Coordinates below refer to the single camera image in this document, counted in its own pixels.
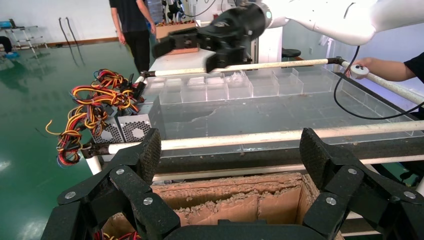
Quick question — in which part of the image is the white cart leg pipe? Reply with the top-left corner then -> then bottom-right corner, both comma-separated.
85,154 -> 104,176

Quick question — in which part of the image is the white round button pendant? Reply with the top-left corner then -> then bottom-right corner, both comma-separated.
349,64 -> 370,80

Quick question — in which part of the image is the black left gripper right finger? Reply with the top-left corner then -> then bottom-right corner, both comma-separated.
299,127 -> 424,240

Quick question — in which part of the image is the operator bare hand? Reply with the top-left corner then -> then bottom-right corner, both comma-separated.
352,56 -> 377,74

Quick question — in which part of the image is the grey metal power supply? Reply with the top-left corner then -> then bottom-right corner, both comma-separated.
92,114 -> 125,145
117,96 -> 163,143

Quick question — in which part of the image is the white cabinet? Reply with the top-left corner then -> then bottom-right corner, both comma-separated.
257,26 -> 284,64

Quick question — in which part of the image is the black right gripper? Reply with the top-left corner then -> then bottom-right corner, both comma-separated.
151,2 -> 268,74

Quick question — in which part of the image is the black machine with cables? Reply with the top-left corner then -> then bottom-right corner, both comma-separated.
162,0 -> 186,21

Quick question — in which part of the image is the black wall hose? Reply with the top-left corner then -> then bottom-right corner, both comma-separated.
65,17 -> 86,65
58,17 -> 75,65

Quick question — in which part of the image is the brown cardboard divider box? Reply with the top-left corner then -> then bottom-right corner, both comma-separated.
102,172 -> 345,240

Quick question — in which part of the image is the clear acrylic divider tray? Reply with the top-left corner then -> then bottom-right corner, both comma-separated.
144,66 -> 424,158

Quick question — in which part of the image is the brown cardboard box with parts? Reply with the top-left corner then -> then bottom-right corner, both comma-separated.
155,19 -> 200,56

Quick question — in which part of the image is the black cart side beam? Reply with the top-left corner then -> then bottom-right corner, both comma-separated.
155,135 -> 424,175

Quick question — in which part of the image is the black pendant cable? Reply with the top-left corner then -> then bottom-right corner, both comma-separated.
332,44 -> 424,121

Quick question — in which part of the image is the operator bare forearm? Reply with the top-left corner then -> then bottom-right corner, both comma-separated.
369,58 -> 417,83

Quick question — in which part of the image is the standing person in black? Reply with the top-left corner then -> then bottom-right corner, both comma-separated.
108,0 -> 157,74

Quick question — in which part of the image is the crouching person in black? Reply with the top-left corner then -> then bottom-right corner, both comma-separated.
0,34 -> 19,61

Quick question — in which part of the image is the metal shelf rack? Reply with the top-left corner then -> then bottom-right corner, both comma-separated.
4,24 -> 49,61

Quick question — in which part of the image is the black round stool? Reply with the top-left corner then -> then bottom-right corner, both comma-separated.
281,47 -> 302,62

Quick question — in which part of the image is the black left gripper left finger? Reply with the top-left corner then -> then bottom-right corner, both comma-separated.
41,128 -> 181,240

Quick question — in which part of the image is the black shirt sleeve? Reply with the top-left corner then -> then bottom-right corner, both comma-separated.
403,51 -> 424,84

